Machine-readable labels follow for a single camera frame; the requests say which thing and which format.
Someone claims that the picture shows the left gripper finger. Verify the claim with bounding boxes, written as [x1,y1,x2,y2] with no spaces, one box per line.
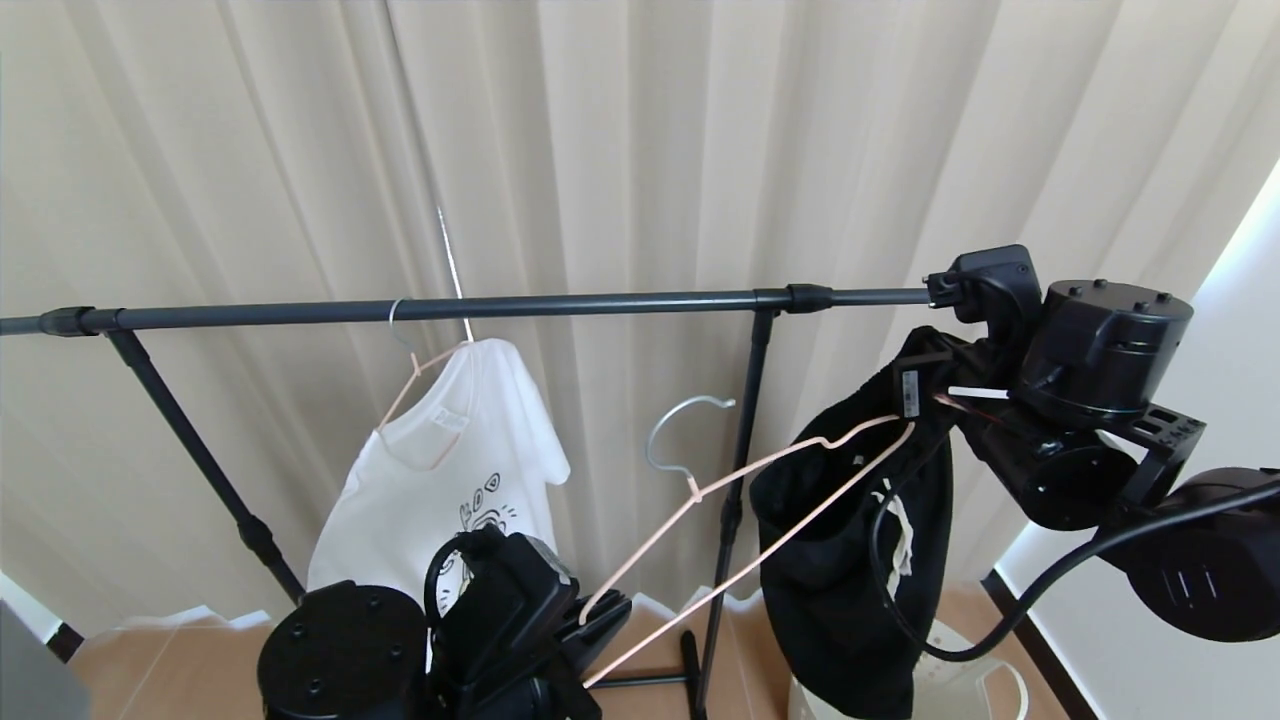
[575,590,633,623]
[555,612,627,661]

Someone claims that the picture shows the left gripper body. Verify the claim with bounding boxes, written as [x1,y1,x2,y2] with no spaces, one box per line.
[438,610,603,720]

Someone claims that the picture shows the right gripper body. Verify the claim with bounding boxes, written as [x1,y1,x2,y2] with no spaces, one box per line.
[895,343,1018,433]

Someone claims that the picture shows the pink clothes hanger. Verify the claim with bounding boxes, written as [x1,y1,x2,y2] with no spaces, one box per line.
[578,395,917,691]
[375,298,483,471]

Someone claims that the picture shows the white printed t-shirt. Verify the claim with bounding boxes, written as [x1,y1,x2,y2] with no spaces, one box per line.
[307,338,572,606]

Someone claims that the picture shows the black garment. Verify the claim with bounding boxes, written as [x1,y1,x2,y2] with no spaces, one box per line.
[750,325,963,720]

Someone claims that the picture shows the black clothes rack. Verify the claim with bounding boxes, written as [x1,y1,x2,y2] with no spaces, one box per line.
[0,284,936,720]

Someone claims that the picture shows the white laundry basket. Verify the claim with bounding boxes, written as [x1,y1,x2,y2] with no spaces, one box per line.
[788,620,1031,720]

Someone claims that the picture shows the beige curtain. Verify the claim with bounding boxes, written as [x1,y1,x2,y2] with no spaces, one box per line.
[0,0,1280,636]

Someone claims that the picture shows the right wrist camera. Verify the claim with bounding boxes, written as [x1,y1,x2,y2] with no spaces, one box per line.
[925,245,1043,336]

